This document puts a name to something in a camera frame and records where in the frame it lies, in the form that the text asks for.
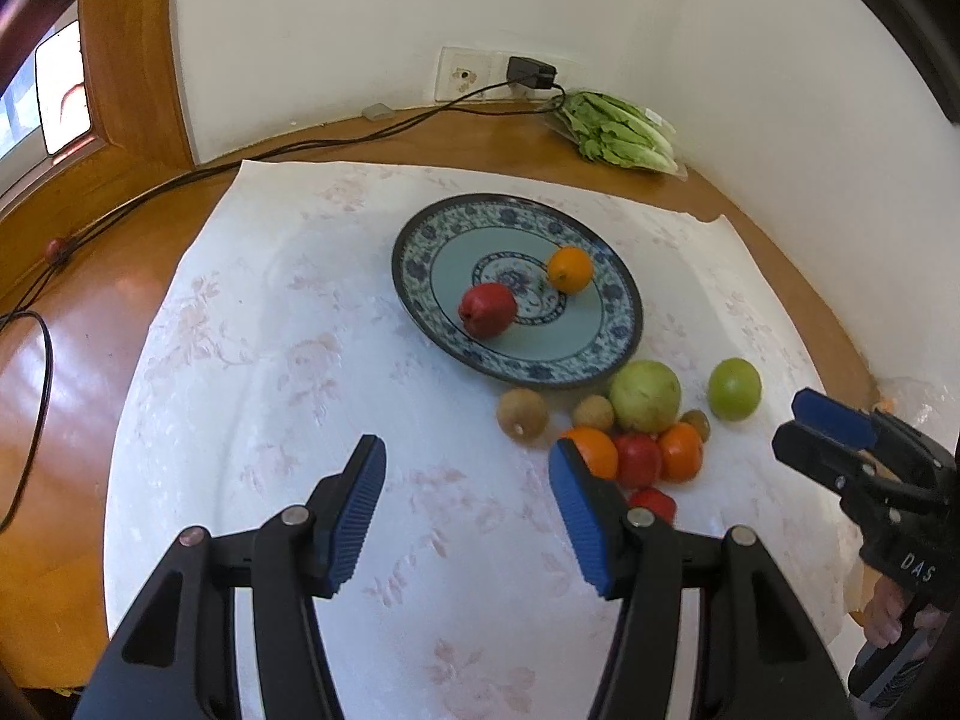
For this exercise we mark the brown kiwi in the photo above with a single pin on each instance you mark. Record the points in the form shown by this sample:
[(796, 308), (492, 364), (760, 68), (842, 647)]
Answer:
[(697, 425), (521, 412), (592, 412)]

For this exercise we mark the white floral tablecloth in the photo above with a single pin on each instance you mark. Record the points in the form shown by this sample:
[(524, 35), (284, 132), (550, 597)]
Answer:
[(300, 390)]

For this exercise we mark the large green apple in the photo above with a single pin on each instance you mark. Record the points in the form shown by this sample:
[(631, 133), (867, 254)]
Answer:
[(645, 396)]

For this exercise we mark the orange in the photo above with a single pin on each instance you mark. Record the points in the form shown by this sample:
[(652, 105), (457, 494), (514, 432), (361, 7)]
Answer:
[(598, 451), (681, 452), (570, 268)]

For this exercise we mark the bagged green lettuce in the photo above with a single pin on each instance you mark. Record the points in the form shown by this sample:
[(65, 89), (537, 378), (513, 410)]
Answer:
[(615, 127)]

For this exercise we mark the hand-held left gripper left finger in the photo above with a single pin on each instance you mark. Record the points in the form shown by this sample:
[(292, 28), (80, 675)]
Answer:
[(356, 517)]

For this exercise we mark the cream wall socket plate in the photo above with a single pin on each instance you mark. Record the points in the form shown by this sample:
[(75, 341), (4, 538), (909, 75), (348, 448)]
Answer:
[(461, 75)]

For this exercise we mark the red apple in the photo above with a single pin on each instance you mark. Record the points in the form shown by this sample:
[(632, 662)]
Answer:
[(637, 460), (654, 504), (487, 310)]

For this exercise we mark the wooden window frame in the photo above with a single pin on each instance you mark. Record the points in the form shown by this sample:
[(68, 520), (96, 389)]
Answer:
[(131, 52)]

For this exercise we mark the person's right hand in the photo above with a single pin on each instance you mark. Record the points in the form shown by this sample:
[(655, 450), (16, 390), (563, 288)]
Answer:
[(885, 607)]

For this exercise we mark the black charger plug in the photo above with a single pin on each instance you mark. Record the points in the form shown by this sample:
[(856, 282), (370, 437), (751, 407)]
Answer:
[(531, 73)]

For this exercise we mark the blue patterned ceramic plate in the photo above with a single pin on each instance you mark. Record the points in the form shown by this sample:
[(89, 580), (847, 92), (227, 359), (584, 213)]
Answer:
[(450, 270)]

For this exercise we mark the clear plastic bag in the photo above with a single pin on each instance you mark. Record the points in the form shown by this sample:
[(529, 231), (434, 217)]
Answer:
[(911, 394)]

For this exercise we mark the small grey object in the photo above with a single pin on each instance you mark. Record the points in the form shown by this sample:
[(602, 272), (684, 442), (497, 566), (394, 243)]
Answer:
[(376, 110)]

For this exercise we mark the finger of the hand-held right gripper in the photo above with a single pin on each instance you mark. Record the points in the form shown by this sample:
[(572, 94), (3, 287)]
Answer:
[(832, 418), (817, 457)]

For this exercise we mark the window pane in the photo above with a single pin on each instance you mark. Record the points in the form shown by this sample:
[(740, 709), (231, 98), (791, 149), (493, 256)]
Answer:
[(64, 90)]

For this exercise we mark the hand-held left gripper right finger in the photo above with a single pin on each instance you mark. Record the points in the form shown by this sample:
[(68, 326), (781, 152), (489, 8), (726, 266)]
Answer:
[(581, 517)]

